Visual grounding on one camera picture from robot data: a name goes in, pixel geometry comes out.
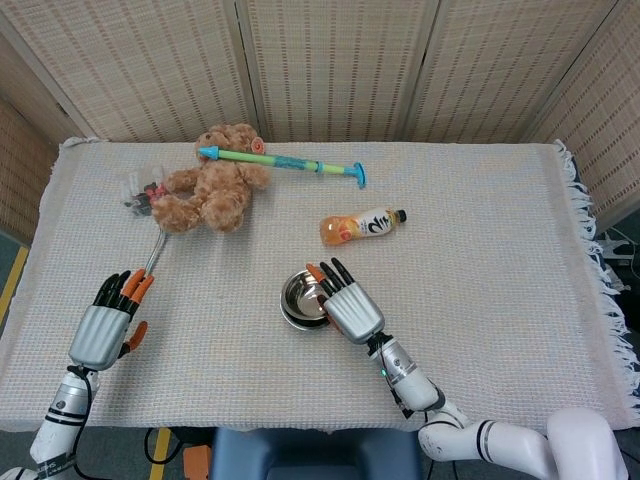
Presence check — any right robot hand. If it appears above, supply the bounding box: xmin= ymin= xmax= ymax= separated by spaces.
xmin=305 ymin=258 xmax=386 ymax=346

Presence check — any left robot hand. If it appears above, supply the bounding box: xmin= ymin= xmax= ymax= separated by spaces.
xmin=68 ymin=268 xmax=154 ymax=371

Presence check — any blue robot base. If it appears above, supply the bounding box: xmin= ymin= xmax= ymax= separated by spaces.
xmin=209 ymin=427 xmax=424 ymax=480

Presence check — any orange drink bottle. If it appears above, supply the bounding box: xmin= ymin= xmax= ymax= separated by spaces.
xmin=318 ymin=207 xmax=407 ymax=249

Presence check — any white woven tablecloth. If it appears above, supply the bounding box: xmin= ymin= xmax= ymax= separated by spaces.
xmin=0 ymin=137 xmax=634 ymax=436

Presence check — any orange box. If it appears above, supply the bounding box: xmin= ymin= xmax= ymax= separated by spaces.
xmin=182 ymin=443 xmax=211 ymax=480

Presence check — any green blue toy syringe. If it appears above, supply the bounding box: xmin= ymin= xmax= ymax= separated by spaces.
xmin=196 ymin=145 xmax=369 ymax=190

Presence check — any brown teddy bear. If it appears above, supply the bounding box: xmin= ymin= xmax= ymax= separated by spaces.
xmin=151 ymin=123 xmax=273 ymax=234

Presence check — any beige woven screen panel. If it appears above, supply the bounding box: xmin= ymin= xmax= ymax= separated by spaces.
xmin=404 ymin=0 xmax=640 ymax=146
xmin=0 ymin=0 xmax=261 ymax=146
xmin=234 ymin=0 xmax=441 ymax=144
xmin=0 ymin=37 xmax=59 ymax=246
xmin=524 ymin=29 xmax=640 ymax=234

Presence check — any clear brush with metal handle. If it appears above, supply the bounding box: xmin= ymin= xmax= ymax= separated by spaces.
xmin=121 ymin=168 xmax=169 ymax=277

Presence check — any black cable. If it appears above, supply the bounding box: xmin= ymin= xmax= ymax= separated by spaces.
xmin=144 ymin=427 xmax=174 ymax=467

